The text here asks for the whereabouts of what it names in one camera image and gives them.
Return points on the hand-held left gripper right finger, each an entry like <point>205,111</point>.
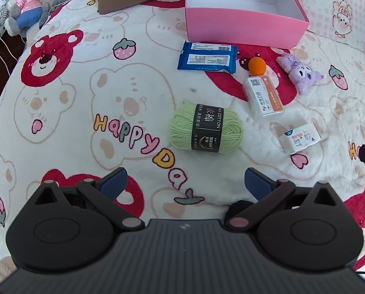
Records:
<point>256,183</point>

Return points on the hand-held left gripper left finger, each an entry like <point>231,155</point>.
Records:
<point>115,183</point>

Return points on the small white tissue packet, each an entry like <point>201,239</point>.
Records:
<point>298,137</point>

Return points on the green yarn ball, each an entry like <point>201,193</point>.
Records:
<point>182,128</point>

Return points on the white and orange mask pack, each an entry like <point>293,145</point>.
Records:
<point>262,96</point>

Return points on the purple plush toy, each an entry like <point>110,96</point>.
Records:
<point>298,72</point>

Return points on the orange makeup sponge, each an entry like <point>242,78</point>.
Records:
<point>257,66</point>

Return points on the blue wet wipes pack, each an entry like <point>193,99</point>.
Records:
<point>207,57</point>

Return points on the pink cardboard box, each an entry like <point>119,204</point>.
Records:
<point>231,24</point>

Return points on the pink checked pillow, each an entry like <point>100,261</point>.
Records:
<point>341,12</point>

